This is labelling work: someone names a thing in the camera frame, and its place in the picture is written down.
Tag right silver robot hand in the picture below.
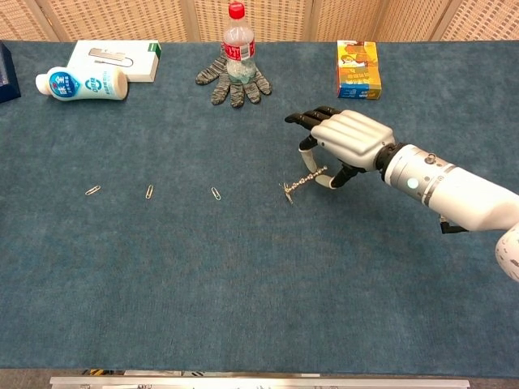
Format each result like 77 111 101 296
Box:
284 105 397 190

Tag metal magnetic rod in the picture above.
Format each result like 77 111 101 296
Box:
285 165 329 192

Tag yellow orange carton box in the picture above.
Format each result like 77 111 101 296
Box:
335 39 383 100

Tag grey knit work glove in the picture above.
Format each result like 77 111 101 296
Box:
195 44 273 109

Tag clear red cap bottle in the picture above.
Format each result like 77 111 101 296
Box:
221 1 256 85

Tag blue felt table mat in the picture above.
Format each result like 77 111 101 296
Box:
0 39 519 376

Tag white adapter product box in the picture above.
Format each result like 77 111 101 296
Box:
66 39 162 83

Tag wicker folding screen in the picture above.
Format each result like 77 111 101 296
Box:
0 0 519 44

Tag white blue label bottle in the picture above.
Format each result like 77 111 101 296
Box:
35 66 130 102

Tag dark blue box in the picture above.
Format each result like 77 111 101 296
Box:
0 41 22 103

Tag aluminium profile rail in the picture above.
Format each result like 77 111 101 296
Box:
49 375 471 389

